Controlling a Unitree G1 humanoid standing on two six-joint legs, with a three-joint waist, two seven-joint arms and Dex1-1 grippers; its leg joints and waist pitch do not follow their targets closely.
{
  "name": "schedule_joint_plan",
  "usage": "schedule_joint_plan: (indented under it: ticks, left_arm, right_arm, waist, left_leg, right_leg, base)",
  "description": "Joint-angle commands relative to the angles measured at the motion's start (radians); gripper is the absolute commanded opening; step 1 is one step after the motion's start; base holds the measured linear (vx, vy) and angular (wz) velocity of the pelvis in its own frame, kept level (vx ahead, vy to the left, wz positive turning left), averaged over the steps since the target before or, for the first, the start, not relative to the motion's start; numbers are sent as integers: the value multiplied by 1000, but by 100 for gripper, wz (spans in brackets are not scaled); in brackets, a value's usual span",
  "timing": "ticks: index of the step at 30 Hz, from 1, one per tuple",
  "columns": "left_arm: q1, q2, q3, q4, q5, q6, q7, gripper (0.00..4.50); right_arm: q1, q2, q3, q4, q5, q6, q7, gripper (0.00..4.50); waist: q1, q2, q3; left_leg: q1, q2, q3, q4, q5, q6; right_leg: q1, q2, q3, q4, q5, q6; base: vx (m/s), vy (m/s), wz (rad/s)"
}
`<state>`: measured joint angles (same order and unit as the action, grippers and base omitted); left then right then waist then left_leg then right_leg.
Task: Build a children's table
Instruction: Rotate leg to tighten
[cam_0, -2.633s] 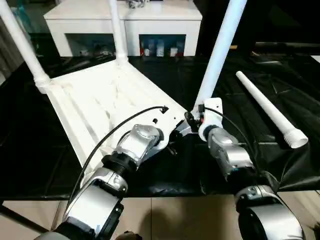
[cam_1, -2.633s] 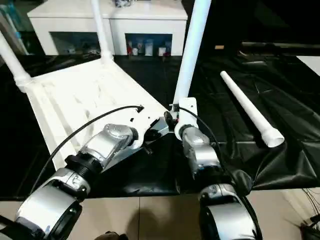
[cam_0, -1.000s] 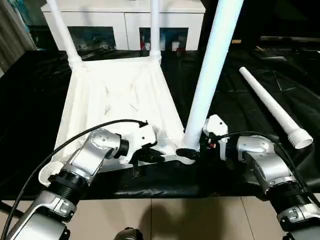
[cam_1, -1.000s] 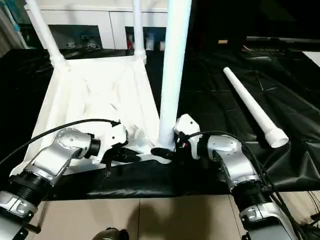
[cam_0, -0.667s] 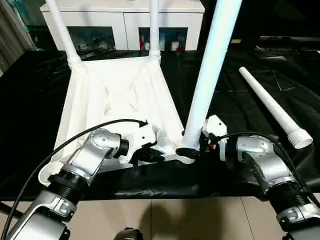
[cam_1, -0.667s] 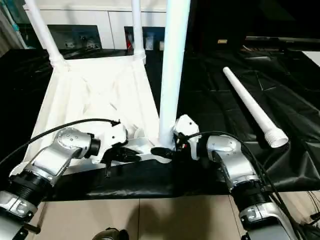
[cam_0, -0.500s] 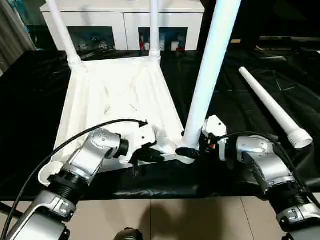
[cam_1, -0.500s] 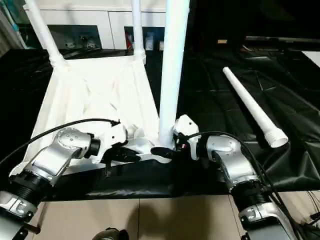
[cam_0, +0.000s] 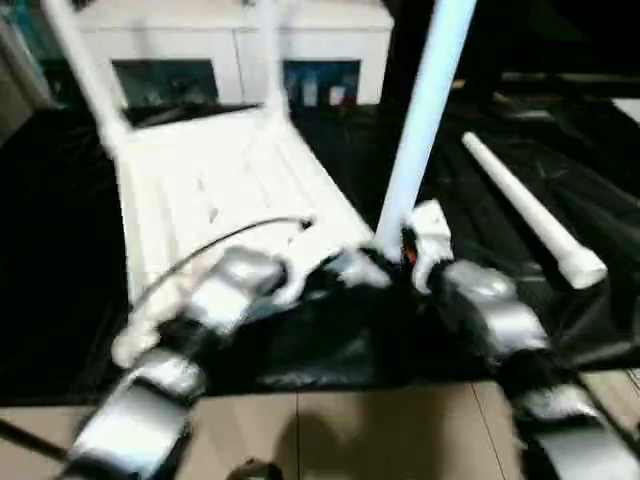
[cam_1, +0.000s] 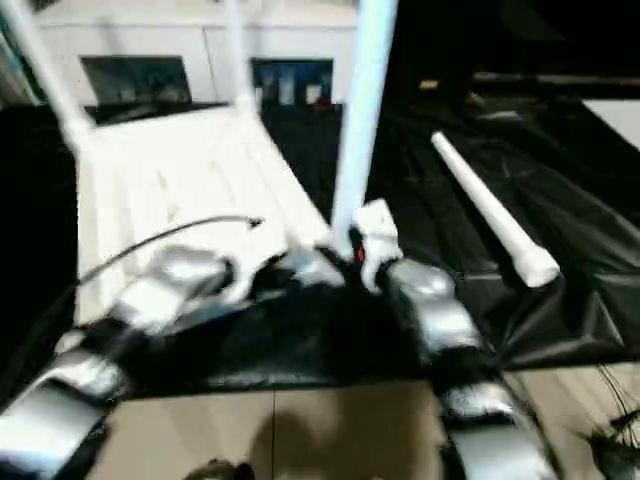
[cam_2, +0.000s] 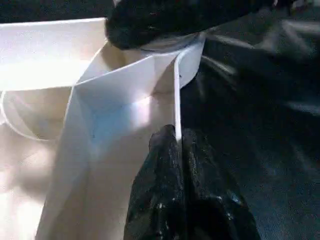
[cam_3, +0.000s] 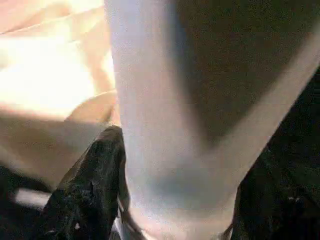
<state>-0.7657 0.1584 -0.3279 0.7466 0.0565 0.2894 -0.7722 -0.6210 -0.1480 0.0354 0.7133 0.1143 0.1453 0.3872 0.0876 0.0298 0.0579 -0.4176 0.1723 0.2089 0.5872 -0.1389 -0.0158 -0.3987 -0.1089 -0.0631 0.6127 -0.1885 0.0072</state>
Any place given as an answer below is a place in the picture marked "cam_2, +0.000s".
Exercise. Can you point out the white plastic table top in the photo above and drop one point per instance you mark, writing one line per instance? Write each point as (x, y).
(75, 100)

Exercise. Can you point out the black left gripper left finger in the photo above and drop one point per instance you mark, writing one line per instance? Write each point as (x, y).
(157, 192)

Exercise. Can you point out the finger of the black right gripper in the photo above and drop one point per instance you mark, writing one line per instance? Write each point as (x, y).
(170, 20)

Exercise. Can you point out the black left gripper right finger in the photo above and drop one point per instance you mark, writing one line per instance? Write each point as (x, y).
(215, 202)

